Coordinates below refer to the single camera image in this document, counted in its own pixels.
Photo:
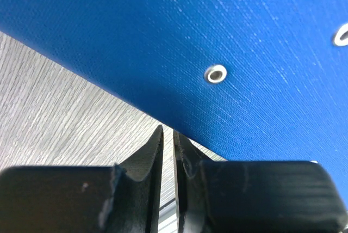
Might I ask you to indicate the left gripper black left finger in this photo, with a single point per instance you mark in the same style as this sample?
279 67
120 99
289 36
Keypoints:
136 187

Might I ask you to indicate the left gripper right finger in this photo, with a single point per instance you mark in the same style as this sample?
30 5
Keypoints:
191 193

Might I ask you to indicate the blue ring binder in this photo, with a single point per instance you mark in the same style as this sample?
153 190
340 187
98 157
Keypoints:
249 79

